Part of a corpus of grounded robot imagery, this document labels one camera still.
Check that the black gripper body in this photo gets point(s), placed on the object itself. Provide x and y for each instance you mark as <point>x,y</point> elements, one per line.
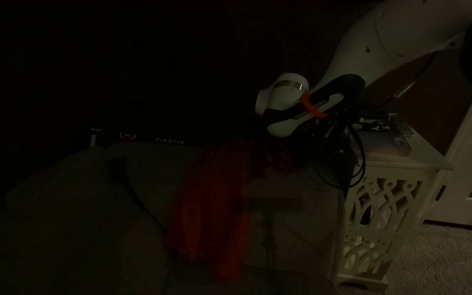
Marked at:
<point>338,125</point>

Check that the orange blanket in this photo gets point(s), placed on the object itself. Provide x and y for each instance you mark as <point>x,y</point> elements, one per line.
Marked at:
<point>213,207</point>

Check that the white lattice cabinet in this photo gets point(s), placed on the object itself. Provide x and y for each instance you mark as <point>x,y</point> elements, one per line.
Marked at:
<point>384,207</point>

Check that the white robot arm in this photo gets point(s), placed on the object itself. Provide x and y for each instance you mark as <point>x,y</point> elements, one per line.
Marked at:
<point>405,33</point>

